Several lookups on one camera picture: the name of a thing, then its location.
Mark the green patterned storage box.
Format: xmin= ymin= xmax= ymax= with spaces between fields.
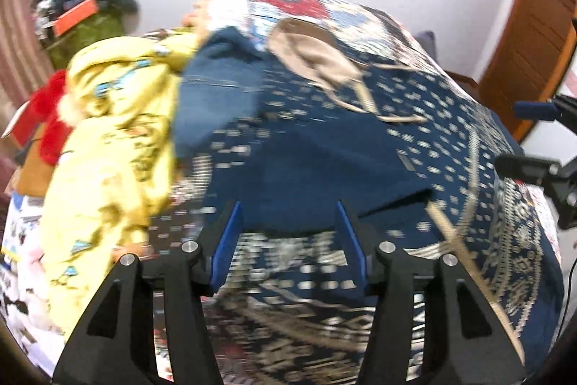
xmin=45 ymin=9 xmax=125 ymax=70

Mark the red plush toy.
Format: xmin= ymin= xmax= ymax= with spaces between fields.
xmin=5 ymin=69 xmax=72 ymax=166

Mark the orange flat box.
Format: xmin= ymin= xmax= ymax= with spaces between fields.
xmin=53 ymin=0 xmax=99 ymax=37

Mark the striped maroon curtain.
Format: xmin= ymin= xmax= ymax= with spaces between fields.
xmin=1 ymin=0 xmax=53 ymax=126

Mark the navy patterned large garment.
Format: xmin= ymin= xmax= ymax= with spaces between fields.
xmin=150 ymin=40 xmax=564 ymax=384

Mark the colourful patchwork bedspread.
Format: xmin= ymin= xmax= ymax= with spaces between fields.
xmin=182 ymin=0 xmax=442 ymax=74

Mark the dark purple pillow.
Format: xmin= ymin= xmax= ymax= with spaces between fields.
xmin=414 ymin=30 xmax=437 ymax=62

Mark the blue denim garment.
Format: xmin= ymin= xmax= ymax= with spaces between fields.
xmin=172 ymin=26 xmax=268 ymax=159

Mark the brown wooden door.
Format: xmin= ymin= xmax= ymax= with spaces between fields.
xmin=479 ymin=0 xmax=576 ymax=142

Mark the yellow cartoon print blanket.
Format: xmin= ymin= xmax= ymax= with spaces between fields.
xmin=39 ymin=29 xmax=199 ymax=337

